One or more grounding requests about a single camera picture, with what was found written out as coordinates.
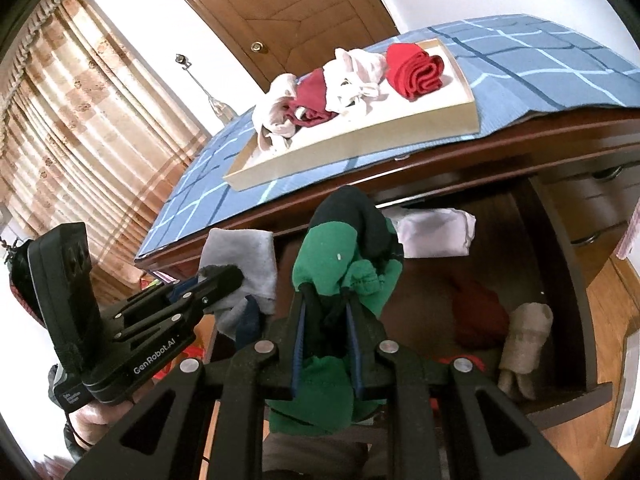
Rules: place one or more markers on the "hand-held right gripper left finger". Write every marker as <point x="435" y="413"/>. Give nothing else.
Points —
<point x="297" y="355"/>

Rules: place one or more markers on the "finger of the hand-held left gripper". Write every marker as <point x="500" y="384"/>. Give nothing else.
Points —
<point x="220" y="285"/>
<point x="180" y="291"/>

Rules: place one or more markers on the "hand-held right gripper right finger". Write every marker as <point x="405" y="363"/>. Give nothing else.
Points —
<point x="356" y="355"/>

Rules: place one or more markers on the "grey underwear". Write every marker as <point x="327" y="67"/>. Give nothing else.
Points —
<point x="245" y="260"/>

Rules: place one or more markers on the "navy blue underwear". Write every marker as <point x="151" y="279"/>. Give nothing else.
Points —
<point x="247" y="325"/>

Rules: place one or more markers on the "green and black sock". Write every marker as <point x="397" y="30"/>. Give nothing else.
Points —
<point x="330" y="260"/>

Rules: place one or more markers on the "white lilac underwear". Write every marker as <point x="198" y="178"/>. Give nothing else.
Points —
<point x="435" y="232"/>

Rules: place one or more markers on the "beige underwear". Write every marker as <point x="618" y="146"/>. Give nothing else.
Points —
<point x="525" y="340"/>

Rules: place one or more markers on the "pinkish white sock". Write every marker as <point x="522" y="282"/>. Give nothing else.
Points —
<point x="272" y="110"/>

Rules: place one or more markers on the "cream shallow tray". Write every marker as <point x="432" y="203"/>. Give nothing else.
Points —
<point x="350" y="142"/>

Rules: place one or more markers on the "dark red underwear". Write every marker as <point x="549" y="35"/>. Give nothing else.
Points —
<point x="312" y="97"/>

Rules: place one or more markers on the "bright red sock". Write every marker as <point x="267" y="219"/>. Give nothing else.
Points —
<point x="415" y="72"/>

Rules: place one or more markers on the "small wooden desk drawer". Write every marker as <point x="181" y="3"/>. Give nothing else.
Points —
<point x="575" y="180"/>
<point x="590" y="220"/>

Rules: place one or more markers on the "person's left hand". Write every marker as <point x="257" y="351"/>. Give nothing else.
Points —
<point x="97" y="417"/>

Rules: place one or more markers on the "colourful packets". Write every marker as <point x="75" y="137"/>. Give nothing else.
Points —
<point x="150" y="280"/>

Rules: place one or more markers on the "black red bag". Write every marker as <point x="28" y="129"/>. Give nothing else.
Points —
<point x="22" y="285"/>

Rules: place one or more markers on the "beige patterned curtain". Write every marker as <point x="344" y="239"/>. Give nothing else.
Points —
<point x="85" y="135"/>

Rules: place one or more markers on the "brass door knob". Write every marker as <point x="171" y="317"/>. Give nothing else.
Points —
<point x="257" y="46"/>

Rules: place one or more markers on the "dark wooden desk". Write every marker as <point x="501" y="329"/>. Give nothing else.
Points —
<point x="500" y="145"/>

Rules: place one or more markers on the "white flat box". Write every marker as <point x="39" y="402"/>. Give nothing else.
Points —
<point x="625" y="395"/>

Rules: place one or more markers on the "pink patterned cloth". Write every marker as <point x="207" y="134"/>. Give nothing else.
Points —
<point x="631" y="235"/>

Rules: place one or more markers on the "blue checked tablecloth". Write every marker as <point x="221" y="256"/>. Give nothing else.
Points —
<point x="525" y="70"/>

